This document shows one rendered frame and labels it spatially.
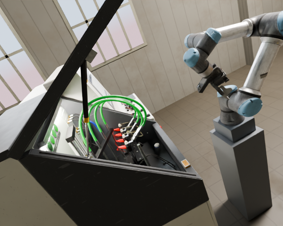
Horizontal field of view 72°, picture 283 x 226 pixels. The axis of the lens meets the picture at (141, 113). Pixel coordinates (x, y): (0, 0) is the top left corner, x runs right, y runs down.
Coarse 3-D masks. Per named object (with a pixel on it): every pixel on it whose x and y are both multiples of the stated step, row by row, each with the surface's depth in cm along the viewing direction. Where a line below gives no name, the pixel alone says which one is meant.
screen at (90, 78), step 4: (88, 72) 178; (88, 76) 159; (92, 76) 180; (88, 80) 145; (92, 80) 161; (96, 80) 185; (92, 84) 146; (96, 84) 165; (100, 84) 192; (96, 88) 150; (100, 88) 170; (100, 92) 153; (104, 92) 175; (112, 104) 166
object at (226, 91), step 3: (219, 87) 102; (222, 87) 101; (225, 87) 101; (228, 87) 100; (222, 90) 101; (225, 90) 101; (228, 90) 101; (231, 90) 100; (225, 93) 102; (228, 93) 101; (225, 96) 102; (228, 99) 103
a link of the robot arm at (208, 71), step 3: (210, 63) 94; (210, 66) 92; (207, 69) 92; (210, 69) 93; (204, 72) 92; (207, 72) 93; (210, 72) 93; (201, 75) 95; (204, 75) 94; (207, 75) 94
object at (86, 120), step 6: (84, 60) 60; (84, 66) 61; (84, 72) 62; (84, 78) 62; (84, 84) 63; (84, 90) 64; (84, 96) 65; (84, 102) 66; (84, 108) 66; (84, 114) 67; (84, 120) 68; (90, 156) 76
